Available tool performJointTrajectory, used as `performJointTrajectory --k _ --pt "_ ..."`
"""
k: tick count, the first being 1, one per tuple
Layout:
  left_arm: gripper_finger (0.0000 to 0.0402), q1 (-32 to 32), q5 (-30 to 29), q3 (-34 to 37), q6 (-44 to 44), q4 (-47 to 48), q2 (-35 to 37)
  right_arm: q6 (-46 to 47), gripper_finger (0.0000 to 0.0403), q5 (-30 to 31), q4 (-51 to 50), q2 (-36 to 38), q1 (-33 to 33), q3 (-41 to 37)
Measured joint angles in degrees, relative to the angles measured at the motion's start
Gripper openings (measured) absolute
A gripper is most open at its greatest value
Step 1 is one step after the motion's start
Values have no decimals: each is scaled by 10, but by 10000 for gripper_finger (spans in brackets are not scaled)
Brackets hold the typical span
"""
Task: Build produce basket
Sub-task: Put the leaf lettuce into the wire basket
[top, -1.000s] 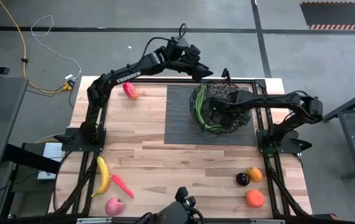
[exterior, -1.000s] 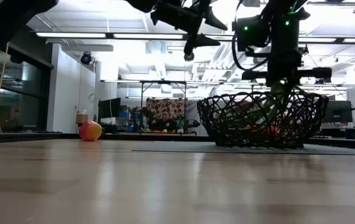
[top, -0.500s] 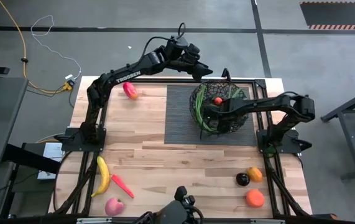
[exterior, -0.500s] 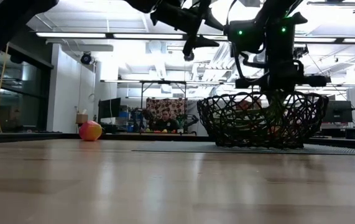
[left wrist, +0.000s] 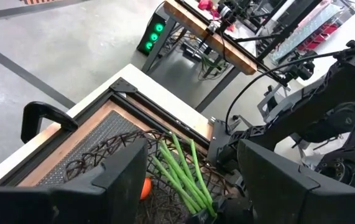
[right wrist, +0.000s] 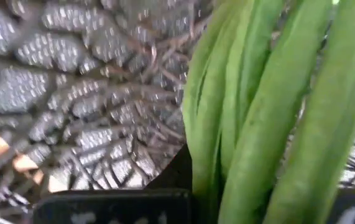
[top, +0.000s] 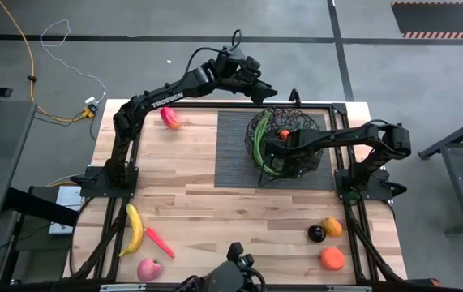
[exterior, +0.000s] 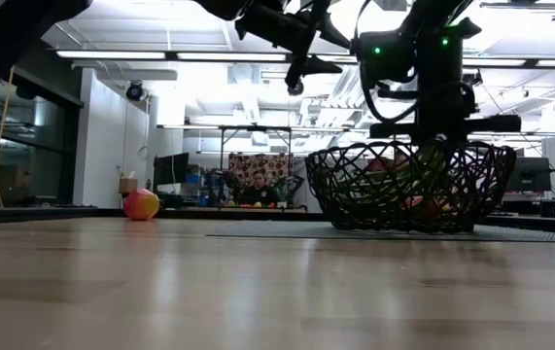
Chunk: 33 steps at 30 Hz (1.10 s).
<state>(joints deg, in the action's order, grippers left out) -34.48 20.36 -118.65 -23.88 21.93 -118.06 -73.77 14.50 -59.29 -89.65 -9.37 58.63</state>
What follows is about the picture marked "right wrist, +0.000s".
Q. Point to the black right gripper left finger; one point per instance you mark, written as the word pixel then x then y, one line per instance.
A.
pixel 118 208

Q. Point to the grey woven placemat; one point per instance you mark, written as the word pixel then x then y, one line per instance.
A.
pixel 18 90

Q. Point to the green long bean bunch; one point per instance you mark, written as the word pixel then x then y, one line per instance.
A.
pixel 258 124

